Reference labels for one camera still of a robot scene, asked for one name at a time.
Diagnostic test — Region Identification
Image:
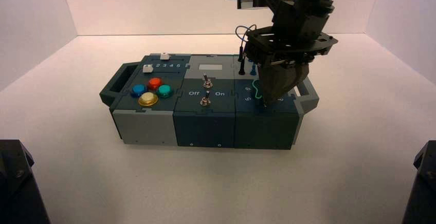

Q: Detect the teal push button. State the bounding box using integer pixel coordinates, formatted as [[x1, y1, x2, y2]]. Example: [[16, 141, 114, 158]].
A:
[[156, 84, 174, 99]]

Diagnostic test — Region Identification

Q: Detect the dark knob with green outline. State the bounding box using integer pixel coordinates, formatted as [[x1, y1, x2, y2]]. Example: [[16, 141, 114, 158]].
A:
[[250, 80, 268, 111]]

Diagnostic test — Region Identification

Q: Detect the red push button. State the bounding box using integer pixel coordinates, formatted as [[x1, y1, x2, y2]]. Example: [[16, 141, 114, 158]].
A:
[[148, 77, 164, 91]]

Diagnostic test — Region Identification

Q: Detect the black jumper cable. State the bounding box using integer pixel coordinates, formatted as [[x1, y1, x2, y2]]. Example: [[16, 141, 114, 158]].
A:
[[238, 25, 256, 76]]

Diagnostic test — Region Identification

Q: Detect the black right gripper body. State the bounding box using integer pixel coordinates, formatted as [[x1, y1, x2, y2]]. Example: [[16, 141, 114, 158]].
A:
[[244, 0, 338, 66]]

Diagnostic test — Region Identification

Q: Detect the dark grey control box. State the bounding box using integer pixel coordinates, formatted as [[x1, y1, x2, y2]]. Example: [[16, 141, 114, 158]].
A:
[[99, 52, 320, 151]]

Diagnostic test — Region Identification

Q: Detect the blue push button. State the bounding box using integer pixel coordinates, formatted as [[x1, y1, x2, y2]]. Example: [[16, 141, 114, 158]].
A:
[[131, 84, 148, 98]]

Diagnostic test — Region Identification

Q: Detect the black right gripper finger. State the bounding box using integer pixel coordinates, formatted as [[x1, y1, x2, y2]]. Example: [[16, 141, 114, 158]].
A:
[[258, 64, 296, 106], [277, 64, 310, 103]]

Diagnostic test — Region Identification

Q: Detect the yellow push button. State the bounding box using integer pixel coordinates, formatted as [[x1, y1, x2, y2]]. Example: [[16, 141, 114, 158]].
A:
[[138, 92, 159, 107]]

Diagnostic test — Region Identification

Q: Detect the blue jumper cable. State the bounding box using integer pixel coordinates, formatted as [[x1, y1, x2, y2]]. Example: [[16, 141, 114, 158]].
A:
[[235, 24, 259, 76]]

